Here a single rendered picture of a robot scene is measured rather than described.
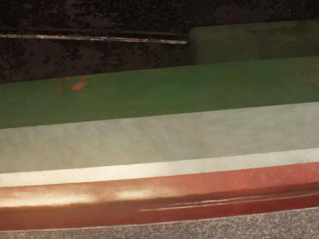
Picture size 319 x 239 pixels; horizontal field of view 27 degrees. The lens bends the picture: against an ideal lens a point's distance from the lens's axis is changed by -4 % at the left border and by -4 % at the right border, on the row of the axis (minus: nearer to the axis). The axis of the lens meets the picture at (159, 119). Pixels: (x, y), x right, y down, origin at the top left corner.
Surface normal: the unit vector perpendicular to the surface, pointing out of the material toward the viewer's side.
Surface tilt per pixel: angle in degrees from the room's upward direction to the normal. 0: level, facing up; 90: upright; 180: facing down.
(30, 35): 0
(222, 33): 90
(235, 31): 90
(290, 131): 90
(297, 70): 90
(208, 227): 0
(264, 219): 0
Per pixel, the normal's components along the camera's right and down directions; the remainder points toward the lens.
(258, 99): -0.10, -0.92
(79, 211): -0.07, -0.25
